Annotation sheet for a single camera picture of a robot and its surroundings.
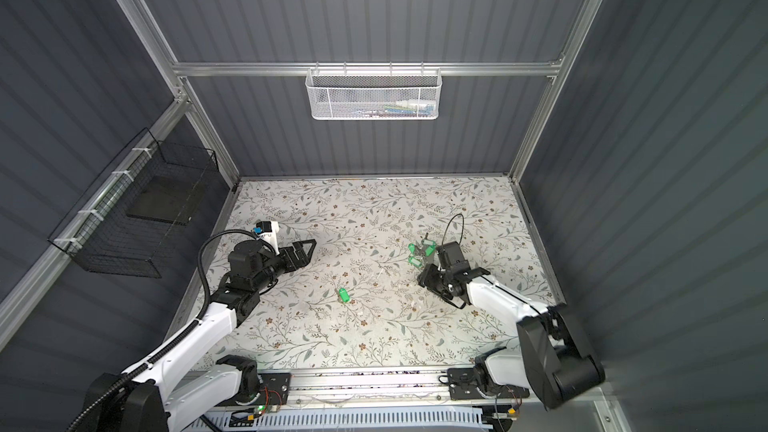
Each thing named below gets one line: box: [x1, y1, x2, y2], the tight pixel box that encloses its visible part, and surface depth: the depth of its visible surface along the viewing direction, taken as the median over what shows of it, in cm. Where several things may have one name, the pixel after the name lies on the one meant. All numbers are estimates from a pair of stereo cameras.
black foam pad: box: [126, 174, 205, 226], surface depth 78 cm
